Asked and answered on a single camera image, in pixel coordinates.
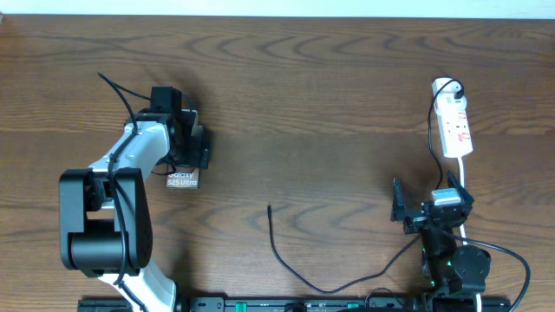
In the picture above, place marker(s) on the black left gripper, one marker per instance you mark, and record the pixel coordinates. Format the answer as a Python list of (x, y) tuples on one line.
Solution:
[(199, 157)]

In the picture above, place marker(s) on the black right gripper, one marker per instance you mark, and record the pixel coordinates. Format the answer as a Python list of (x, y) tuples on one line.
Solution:
[(415, 219)]

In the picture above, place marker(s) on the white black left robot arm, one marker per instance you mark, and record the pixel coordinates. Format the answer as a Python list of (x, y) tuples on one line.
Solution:
[(105, 225)]

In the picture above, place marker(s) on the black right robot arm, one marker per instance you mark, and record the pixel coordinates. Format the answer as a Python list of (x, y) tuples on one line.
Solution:
[(454, 270)]

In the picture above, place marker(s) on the white USB charger adapter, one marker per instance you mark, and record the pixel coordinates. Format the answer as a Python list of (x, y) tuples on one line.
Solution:
[(445, 103)]

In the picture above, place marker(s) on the white power strip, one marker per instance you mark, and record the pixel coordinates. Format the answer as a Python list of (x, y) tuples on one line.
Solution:
[(454, 129)]

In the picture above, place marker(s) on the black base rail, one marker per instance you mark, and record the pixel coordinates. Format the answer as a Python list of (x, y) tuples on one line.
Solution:
[(376, 303)]

